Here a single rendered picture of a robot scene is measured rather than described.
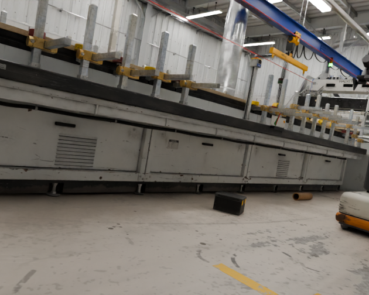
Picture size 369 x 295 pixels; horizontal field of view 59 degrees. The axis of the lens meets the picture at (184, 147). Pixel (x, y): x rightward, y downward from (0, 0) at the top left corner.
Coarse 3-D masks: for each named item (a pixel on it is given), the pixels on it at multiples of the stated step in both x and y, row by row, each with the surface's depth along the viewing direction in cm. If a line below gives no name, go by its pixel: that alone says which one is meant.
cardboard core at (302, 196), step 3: (294, 195) 343; (297, 195) 347; (300, 195) 338; (303, 195) 343; (306, 195) 347; (309, 195) 352; (312, 195) 357; (294, 198) 340; (297, 198) 344; (300, 198) 339; (303, 198) 344; (306, 198) 349; (309, 198) 354
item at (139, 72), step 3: (114, 72) 204; (132, 72) 189; (135, 72) 187; (138, 72) 185; (141, 72) 183; (144, 72) 181; (147, 72) 179; (150, 72) 177; (153, 72) 175; (156, 72) 174; (159, 72) 176; (114, 75) 204; (117, 75) 201; (132, 75) 189; (135, 75) 187; (138, 75) 185; (141, 75) 183; (144, 75) 182; (147, 75) 180; (150, 75) 178; (153, 75) 176; (156, 75) 175
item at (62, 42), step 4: (52, 40) 149; (56, 40) 146; (60, 40) 142; (64, 40) 139; (68, 40) 140; (48, 44) 153; (52, 44) 149; (56, 44) 145; (60, 44) 142; (64, 44) 141; (68, 44) 141; (48, 48) 156; (52, 48) 154; (56, 48) 152
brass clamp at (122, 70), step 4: (120, 68) 186; (124, 68) 188; (128, 68) 190; (116, 72) 189; (120, 72) 187; (124, 72) 188; (128, 72) 190; (128, 76) 190; (132, 76) 192; (136, 76) 194
